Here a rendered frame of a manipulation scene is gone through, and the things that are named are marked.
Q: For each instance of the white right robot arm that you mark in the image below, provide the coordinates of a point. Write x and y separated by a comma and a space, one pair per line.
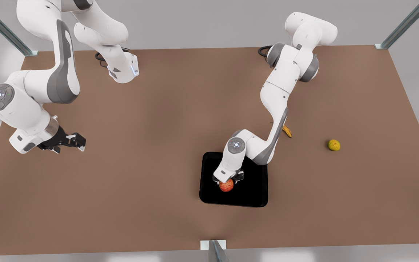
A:
31, 83

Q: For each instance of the silver frame post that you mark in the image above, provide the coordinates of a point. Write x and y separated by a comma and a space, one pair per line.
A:
4, 28
215, 250
406, 23

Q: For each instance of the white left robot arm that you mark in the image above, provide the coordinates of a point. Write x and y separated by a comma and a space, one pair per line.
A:
282, 83

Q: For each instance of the black square tray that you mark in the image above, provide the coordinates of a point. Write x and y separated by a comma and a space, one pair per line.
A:
247, 185

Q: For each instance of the yellow-green lemon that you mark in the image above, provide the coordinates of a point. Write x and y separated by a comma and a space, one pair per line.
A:
334, 145

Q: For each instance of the red apple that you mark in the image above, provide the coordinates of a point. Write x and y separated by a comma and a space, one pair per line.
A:
226, 185

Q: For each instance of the yellow banana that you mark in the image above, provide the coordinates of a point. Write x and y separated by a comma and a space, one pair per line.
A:
287, 131

